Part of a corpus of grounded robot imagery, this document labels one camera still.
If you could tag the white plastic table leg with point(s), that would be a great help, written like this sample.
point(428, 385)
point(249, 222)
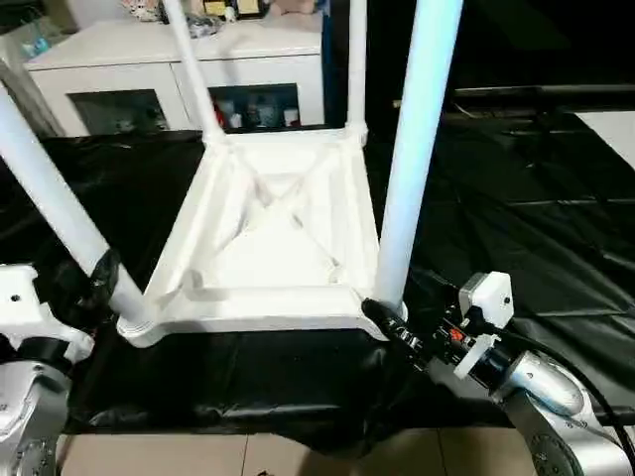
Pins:
point(417, 124)
point(357, 64)
point(49, 188)
point(191, 64)

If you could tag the white plastic table top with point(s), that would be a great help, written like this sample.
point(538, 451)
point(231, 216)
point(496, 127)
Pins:
point(273, 263)

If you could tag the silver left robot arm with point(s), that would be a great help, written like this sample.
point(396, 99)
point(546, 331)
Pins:
point(30, 396)

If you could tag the black mat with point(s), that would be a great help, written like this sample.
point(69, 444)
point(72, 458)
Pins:
point(297, 377)

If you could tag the black white patterned figurine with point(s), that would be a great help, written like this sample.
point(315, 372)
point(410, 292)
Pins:
point(155, 119)

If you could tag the red bottle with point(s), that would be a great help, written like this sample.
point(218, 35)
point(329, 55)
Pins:
point(218, 114)

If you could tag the small white cup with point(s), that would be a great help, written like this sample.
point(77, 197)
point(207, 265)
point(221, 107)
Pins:
point(235, 120)

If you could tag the white printed jar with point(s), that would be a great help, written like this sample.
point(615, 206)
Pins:
point(268, 116)

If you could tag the white sideboard cabinet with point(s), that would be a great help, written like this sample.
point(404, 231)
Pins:
point(124, 44)

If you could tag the white candle cup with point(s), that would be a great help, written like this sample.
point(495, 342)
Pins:
point(290, 118)

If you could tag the white flat board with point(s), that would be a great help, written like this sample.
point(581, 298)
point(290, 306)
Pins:
point(612, 136)

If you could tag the grey patterned object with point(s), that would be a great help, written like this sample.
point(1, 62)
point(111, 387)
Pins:
point(201, 27)

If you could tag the white floral patterned pot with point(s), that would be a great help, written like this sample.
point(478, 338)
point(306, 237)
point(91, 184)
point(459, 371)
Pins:
point(141, 10)

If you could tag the yellow black box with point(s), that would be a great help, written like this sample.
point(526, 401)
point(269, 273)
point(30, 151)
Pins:
point(213, 7)
point(248, 6)

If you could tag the tiny white toy figure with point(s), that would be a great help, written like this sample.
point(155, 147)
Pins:
point(230, 14)

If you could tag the pink soft toy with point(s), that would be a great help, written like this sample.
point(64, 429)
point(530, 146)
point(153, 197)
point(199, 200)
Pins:
point(297, 6)

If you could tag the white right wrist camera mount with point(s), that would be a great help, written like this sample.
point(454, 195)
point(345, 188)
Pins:
point(491, 297)

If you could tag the black metal rail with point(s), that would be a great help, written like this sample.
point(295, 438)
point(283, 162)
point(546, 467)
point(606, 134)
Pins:
point(546, 90)

